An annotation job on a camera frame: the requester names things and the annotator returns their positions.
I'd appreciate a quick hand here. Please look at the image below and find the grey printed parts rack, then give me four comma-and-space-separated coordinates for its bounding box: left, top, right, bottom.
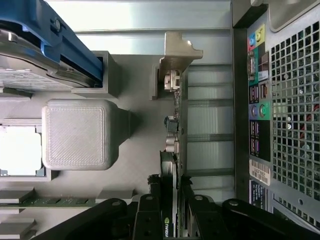
0, 49, 191, 240

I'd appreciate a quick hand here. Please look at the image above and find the grey printed square block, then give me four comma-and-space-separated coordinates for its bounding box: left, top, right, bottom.
40, 98, 138, 172

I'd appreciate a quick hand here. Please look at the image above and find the white barcode sticker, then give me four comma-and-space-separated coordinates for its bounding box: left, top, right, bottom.
249, 158, 273, 187

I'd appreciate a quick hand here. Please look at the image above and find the green RAM stick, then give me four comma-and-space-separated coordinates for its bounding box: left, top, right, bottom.
0, 196, 101, 208

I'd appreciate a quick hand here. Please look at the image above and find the grey desktop PC case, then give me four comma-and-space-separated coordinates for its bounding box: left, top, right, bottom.
229, 0, 320, 240

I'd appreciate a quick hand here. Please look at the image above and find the silver CPU chip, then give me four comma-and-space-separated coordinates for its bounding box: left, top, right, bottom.
0, 124, 46, 177

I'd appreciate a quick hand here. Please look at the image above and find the hard disk in blue carrier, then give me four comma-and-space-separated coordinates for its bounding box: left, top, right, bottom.
0, 0, 105, 91

